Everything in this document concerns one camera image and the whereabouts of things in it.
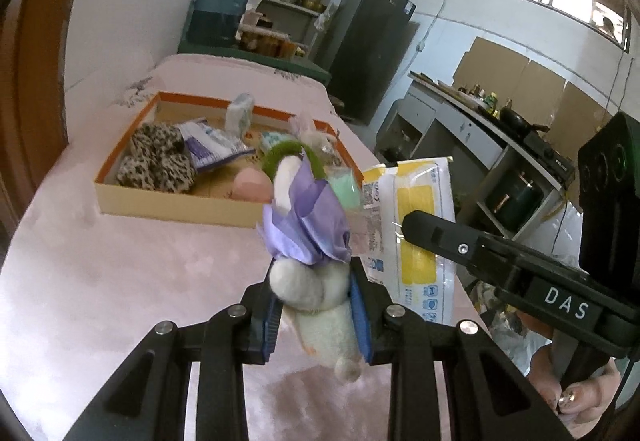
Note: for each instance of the dark grey refrigerator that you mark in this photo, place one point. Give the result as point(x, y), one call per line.
point(370, 51)

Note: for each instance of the yellow and white soft package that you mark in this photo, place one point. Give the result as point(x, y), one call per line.
point(415, 201)

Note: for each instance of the brown wooden door frame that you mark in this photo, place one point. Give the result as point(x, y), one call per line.
point(35, 71)

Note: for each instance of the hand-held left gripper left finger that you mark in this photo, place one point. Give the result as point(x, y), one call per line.
point(270, 326)

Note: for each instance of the dark green air fryer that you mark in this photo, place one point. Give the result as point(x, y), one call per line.
point(515, 201)

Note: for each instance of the black wok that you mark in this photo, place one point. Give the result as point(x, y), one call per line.
point(512, 121)

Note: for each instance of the green bottle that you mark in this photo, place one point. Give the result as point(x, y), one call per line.
point(492, 103)

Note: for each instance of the clear plastic bag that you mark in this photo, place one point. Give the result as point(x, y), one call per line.
point(565, 231)

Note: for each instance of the black gas stove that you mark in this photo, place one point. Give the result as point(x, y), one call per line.
point(550, 153)

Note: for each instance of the white tube packet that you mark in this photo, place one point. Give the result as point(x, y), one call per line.
point(239, 113)

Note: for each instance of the person's right hand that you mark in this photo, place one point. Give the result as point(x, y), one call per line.
point(575, 413)

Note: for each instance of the orange rimmed cardboard box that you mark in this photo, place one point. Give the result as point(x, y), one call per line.
point(175, 208)

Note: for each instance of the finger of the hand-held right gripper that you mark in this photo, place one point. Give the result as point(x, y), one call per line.
point(450, 241)

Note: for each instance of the cardboard sheets on wall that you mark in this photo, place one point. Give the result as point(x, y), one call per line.
point(500, 66)

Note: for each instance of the clear plastic packet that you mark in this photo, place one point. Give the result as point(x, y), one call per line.
point(210, 143)

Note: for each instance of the purple cloth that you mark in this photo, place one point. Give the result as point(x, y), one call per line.
point(305, 221)

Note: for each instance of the grey kitchen counter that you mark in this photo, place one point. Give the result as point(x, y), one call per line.
point(470, 131)

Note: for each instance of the blue water jug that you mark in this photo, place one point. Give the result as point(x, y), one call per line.
point(220, 1)

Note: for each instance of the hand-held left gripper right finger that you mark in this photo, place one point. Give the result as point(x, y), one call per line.
point(360, 321)

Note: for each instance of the dark green table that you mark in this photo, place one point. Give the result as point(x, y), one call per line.
point(210, 50)

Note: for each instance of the white plush toy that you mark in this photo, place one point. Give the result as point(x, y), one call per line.
point(325, 336)

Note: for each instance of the leopard print plush slipper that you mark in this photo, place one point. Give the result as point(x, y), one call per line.
point(155, 138)
point(155, 171)

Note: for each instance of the mint green cloth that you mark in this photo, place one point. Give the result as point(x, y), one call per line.
point(345, 186)

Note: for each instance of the beige foam sponge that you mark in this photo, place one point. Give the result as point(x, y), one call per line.
point(250, 186)

